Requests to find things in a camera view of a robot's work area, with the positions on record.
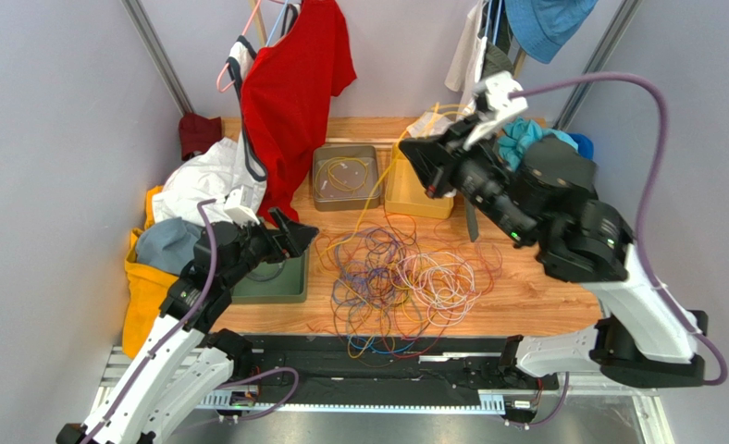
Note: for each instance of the green plastic tray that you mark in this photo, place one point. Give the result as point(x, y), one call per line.
point(283, 283)

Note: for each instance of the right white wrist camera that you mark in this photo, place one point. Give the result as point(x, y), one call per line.
point(497, 103)

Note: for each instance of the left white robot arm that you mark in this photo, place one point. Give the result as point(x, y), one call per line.
point(183, 359)

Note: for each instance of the yellow cloth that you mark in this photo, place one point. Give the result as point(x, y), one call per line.
point(148, 288)

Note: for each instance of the yellow plastic tray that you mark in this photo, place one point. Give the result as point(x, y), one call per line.
point(405, 195)

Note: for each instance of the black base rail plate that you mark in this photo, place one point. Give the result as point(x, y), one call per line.
point(332, 372)

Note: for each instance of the dark red cloth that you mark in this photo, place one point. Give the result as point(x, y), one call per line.
point(197, 134)

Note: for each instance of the dark blue cloth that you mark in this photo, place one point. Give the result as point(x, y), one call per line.
point(585, 146)

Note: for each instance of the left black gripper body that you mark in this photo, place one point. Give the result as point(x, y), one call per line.
point(256, 246)

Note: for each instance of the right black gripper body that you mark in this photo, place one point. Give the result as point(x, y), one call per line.
point(441, 172)

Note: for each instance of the grey metal tray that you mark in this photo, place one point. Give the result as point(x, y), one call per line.
point(345, 178)

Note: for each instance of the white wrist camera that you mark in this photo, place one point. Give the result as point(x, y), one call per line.
point(497, 103)
point(236, 207)

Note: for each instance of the white crumpled cloth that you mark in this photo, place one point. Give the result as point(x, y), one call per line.
point(429, 124)

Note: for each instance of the turquoise cloth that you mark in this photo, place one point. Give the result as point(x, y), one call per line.
point(520, 134)

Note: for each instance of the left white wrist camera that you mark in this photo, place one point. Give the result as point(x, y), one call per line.
point(236, 207)

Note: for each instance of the grey blue cloth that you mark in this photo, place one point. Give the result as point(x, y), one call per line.
point(168, 245)

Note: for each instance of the red t-shirt on hanger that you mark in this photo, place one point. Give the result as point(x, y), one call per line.
point(286, 97)

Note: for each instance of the blue hanging hat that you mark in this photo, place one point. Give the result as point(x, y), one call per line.
point(543, 27)

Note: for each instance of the white cloth pile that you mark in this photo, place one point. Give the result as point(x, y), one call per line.
point(228, 164)

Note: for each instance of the white hanging shirt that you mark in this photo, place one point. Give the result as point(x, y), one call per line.
point(466, 66)

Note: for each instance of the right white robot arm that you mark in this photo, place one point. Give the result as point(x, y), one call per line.
point(549, 202)

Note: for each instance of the olive hanging garment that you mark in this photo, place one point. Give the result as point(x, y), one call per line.
point(495, 61)

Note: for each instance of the pink clothes hanger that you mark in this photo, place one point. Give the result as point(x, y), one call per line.
point(242, 53)

